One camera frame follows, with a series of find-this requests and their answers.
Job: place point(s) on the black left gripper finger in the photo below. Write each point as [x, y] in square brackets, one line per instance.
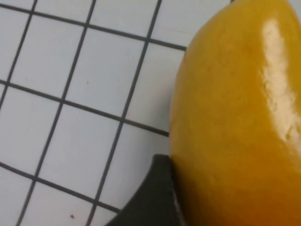
[155, 200]

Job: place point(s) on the white grid tablecloth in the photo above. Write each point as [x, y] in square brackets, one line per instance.
[82, 94]

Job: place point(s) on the mango with orange blush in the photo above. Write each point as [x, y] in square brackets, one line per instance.
[235, 117]

